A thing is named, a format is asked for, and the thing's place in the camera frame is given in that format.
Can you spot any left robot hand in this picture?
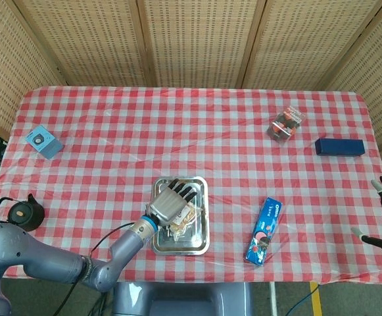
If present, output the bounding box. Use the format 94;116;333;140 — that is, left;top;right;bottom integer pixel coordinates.
144;178;198;228

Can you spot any clear plastic-wrapped snack packet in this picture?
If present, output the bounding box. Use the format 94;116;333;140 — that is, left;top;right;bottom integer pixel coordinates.
168;203;204;240

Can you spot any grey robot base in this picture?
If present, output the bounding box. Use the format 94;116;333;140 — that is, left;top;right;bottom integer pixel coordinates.
112;282;254;316

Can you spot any silver metal tray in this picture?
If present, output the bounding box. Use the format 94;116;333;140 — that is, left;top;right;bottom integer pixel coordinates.
151;176;210;256

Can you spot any red white checkered tablecloth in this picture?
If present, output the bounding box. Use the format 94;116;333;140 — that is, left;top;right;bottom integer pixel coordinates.
0;86;382;284

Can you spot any dark blue rectangular box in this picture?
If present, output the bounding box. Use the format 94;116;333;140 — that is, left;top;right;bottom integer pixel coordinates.
314;138;366;157

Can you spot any blue Oreo cookie box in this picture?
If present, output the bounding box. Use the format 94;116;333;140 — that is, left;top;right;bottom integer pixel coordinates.
244;196;283;266

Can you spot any white table leg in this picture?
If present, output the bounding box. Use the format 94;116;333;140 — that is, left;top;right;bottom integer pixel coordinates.
268;282;277;316

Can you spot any clear pack of red toys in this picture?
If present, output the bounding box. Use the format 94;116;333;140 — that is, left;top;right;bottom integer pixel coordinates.
266;105;308;145

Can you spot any light blue small box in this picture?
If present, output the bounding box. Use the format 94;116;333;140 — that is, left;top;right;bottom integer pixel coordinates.
24;124;64;161

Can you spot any black teapot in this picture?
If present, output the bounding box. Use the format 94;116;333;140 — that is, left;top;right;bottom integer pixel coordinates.
0;193;45;232

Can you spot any woven bamboo folding screen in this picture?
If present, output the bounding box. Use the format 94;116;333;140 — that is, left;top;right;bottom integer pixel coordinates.
0;0;382;185

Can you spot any blue cable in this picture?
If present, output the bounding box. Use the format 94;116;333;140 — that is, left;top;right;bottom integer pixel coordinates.
287;282;320;316

